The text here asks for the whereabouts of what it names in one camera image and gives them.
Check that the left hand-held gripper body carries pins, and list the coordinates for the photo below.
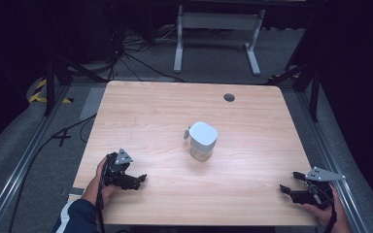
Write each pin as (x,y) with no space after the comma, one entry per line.
(118,176)

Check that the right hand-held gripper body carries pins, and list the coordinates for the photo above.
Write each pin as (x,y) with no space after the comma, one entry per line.
(317,194)

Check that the person's left hand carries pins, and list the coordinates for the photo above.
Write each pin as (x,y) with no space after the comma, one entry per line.
(98,191)

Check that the person's right hand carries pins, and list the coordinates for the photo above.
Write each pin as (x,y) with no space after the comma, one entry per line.
(332,216)

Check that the black tape cross mark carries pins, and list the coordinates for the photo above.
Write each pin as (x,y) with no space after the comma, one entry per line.
(61,137)

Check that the black tripod stand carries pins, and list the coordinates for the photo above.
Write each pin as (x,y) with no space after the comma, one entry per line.
(314,93)
(50,87)

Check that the yellow and black floor tape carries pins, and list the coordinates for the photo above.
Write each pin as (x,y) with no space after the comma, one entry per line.
(35,96)

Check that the metal floor rail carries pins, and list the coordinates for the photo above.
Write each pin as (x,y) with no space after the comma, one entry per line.
(19,171)
(332,165)

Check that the grey metal table frame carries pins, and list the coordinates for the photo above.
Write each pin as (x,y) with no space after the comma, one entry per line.
(218,21)

